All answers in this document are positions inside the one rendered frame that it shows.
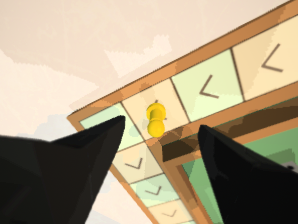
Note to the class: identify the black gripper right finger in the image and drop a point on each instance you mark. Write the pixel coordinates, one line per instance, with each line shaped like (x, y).
(248, 187)

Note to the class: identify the yellow game pawn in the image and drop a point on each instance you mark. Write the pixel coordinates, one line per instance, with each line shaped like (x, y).
(156, 113)

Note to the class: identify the square ring game board with arrow tiles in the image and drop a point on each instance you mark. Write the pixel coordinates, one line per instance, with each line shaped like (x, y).
(221, 43)

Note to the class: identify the white die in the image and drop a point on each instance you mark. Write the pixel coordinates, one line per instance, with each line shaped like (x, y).
(291, 165)

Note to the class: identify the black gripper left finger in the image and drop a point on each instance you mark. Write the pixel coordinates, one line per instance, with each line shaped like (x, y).
(67, 173)

